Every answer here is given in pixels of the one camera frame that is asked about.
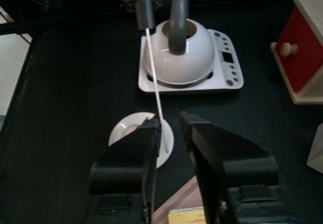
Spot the white saucer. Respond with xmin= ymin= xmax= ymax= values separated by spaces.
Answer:
xmin=107 ymin=111 xmax=175 ymax=170

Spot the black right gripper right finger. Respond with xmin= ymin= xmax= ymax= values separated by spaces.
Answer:
xmin=179 ymin=111 xmax=301 ymax=224

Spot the white kettle with grey handle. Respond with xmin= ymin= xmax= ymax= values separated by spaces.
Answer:
xmin=142 ymin=0 xmax=218 ymax=89

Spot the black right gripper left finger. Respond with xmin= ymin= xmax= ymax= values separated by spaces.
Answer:
xmin=85 ymin=113 xmax=165 ymax=224

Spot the red wooden drawer box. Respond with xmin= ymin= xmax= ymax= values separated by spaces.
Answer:
xmin=269 ymin=0 xmax=323 ymax=106

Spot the light wooden cutting board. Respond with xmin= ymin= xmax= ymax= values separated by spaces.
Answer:
xmin=151 ymin=175 xmax=209 ymax=224

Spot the white kitchen scale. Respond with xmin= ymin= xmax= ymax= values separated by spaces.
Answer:
xmin=137 ymin=28 xmax=246 ymax=95

